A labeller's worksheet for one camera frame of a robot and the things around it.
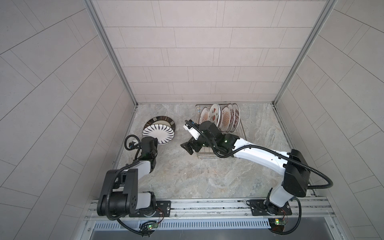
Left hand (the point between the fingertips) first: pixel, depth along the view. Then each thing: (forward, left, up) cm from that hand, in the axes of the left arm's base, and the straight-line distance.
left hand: (157, 132), depth 91 cm
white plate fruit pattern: (+11, -36, +4) cm, 38 cm away
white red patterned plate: (+14, -29, 0) cm, 32 cm away
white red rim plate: (+23, -52, -13) cm, 58 cm away
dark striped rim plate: (+15, +1, -7) cm, 16 cm away
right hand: (-12, -19, +11) cm, 25 cm away
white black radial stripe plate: (+1, -3, -3) cm, 5 cm away
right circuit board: (-45, -62, -7) cm, 77 cm away
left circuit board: (-46, -6, -3) cm, 46 cm away
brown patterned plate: (+12, -43, -1) cm, 45 cm away
